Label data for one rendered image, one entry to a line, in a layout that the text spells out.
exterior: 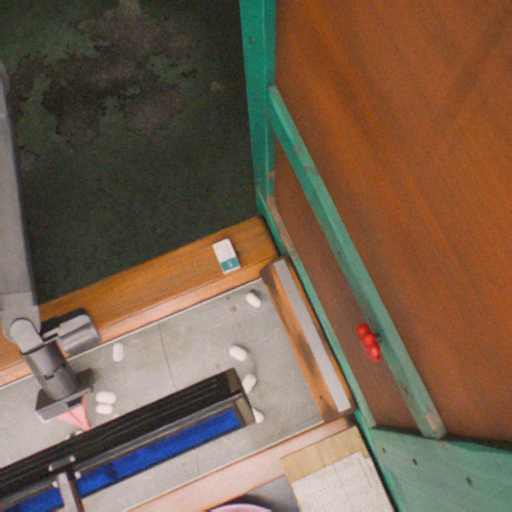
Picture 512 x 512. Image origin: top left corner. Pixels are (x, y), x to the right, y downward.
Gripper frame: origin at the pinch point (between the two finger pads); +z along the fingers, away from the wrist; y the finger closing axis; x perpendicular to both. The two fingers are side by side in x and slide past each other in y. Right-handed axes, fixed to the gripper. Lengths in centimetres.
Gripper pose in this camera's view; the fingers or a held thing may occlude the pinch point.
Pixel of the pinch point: (86, 425)
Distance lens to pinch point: 115.4
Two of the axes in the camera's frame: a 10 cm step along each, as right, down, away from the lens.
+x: -2.3, -3.7, 9.0
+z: 3.2, 8.4, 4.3
